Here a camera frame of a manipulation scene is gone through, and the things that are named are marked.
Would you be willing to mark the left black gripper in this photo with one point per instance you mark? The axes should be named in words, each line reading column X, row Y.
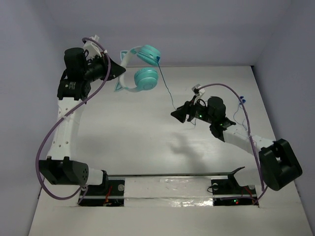
column 107, row 68

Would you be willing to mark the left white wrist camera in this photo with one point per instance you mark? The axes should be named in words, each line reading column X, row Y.
column 92, row 46

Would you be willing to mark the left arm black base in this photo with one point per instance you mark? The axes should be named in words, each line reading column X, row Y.
column 109, row 194

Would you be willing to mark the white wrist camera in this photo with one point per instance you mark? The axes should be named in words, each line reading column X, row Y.
column 92, row 46
column 198, row 92

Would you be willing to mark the teal cat-ear headphones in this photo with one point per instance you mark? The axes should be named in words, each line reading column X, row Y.
column 145, row 78

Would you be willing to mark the aluminium rail with foil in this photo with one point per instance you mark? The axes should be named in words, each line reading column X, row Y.
column 171, row 190

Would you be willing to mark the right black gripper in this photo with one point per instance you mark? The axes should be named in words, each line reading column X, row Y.
column 188, row 108

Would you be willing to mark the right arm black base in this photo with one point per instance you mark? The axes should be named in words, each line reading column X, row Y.
column 227, row 192

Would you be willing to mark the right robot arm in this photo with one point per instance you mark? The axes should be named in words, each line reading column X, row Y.
column 278, row 165

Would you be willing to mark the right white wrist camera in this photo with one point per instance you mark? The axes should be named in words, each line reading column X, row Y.
column 198, row 92

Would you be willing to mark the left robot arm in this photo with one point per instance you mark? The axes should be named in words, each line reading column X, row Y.
column 55, row 160

